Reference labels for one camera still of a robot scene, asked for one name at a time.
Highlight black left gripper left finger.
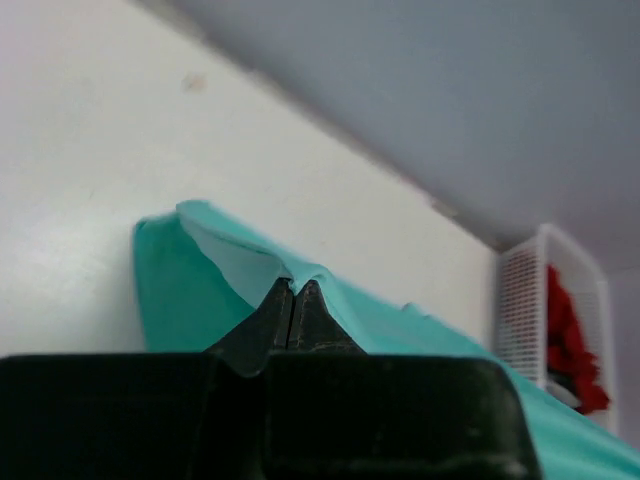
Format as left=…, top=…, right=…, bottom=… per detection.
left=1, top=280, right=293, bottom=479

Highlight red t shirt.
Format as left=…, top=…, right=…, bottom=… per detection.
left=546, top=265, right=610, bottom=415

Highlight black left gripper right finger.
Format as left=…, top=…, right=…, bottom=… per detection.
left=264, top=281, right=543, bottom=479

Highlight grey t shirt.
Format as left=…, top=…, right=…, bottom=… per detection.
left=545, top=370, right=582, bottom=409

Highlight white plastic basket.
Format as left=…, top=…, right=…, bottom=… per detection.
left=495, top=224, right=619, bottom=434

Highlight teal t shirt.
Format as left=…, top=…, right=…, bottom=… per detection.
left=132, top=200, right=639, bottom=479

